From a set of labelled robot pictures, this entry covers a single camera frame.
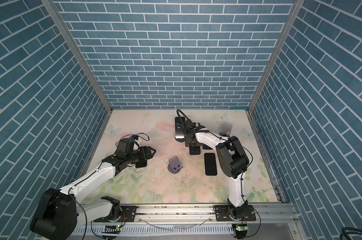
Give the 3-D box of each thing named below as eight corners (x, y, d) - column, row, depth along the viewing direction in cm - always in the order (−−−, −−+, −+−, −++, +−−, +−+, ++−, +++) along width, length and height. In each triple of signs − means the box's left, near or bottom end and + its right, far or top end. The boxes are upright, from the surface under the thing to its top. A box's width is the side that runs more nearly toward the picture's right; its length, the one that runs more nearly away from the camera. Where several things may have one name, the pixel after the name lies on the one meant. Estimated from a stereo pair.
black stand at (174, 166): (172, 177, 88) (171, 171, 82) (166, 168, 92) (165, 162, 85) (182, 170, 91) (182, 164, 84) (176, 161, 94) (175, 155, 88)
